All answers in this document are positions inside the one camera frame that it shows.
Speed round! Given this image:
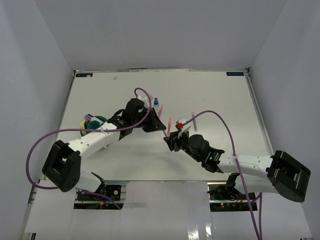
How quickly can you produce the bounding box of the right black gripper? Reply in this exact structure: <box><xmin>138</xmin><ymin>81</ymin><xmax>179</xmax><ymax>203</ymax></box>
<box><xmin>163</xmin><ymin>129</ymin><xmax>202</xmax><ymax>163</ymax></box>

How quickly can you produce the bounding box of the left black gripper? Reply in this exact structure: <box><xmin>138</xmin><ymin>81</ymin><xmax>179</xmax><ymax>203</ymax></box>
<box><xmin>132</xmin><ymin>108</ymin><xmax>167</xmax><ymax>133</ymax></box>

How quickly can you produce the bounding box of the yellow masking tape roll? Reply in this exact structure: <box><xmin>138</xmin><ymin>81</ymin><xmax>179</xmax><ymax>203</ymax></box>
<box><xmin>80</xmin><ymin>120</ymin><xmax>89</xmax><ymax>130</ymax></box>

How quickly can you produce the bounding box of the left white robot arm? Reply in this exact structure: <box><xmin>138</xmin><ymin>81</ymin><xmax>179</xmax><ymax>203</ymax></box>
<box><xmin>42</xmin><ymin>98</ymin><xmax>166</xmax><ymax>200</ymax></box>

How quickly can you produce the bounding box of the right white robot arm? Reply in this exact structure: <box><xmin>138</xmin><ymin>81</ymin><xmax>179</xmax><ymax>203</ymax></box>
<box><xmin>163</xmin><ymin>131</ymin><xmax>311</xmax><ymax>203</ymax></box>

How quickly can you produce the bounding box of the pink translucent pen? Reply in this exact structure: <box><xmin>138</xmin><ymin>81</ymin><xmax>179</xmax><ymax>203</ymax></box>
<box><xmin>157</xmin><ymin>104</ymin><xmax>163</xmax><ymax>118</ymax></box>

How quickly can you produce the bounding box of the blue cap spray bottle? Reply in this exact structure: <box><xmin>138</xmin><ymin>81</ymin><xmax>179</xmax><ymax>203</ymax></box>
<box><xmin>153</xmin><ymin>97</ymin><xmax>160</xmax><ymax>113</ymax></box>

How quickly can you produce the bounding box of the teal round desk organizer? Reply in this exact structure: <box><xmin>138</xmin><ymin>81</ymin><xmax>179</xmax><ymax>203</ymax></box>
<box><xmin>86</xmin><ymin>115</ymin><xmax>107</xmax><ymax>129</ymax></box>

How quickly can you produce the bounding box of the left blue corner label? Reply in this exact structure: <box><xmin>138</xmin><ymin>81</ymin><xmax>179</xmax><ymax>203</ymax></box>
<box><xmin>75</xmin><ymin>73</ymin><xmax>93</xmax><ymax>78</ymax></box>

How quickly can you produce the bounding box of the blue corner label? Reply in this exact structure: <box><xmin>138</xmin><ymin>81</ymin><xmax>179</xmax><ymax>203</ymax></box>
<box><xmin>75</xmin><ymin>73</ymin><xmax>93</xmax><ymax>78</ymax></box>
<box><xmin>226</xmin><ymin>71</ymin><xmax>244</xmax><ymax>77</ymax></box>

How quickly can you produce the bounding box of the right blue corner label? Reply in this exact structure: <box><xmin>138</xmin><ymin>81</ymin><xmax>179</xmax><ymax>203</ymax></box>
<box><xmin>226</xmin><ymin>71</ymin><xmax>244</xmax><ymax>77</ymax></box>

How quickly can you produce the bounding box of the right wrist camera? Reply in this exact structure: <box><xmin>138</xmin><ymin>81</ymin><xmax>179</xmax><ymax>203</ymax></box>
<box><xmin>175</xmin><ymin>116</ymin><xmax>192</xmax><ymax>138</ymax></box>

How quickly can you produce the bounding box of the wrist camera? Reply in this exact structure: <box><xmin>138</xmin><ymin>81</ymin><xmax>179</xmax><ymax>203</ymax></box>
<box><xmin>136</xmin><ymin>93</ymin><xmax>153</xmax><ymax>104</ymax></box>
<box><xmin>175</xmin><ymin>116</ymin><xmax>192</xmax><ymax>138</ymax></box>

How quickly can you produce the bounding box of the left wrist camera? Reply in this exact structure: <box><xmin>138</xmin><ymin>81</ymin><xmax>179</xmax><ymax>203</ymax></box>
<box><xmin>136</xmin><ymin>93</ymin><xmax>153</xmax><ymax>104</ymax></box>

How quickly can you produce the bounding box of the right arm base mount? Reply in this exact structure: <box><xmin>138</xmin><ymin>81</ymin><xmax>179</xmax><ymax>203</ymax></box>
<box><xmin>207</xmin><ymin>182</ymin><xmax>250</xmax><ymax>213</ymax></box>

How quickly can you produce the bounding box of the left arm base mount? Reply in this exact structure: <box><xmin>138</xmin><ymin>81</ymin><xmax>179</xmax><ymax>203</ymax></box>
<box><xmin>73</xmin><ymin>185</ymin><xmax>125</xmax><ymax>210</ymax></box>

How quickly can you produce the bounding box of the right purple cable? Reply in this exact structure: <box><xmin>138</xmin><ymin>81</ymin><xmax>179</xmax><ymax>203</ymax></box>
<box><xmin>183</xmin><ymin>109</ymin><xmax>263</xmax><ymax>240</ymax></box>

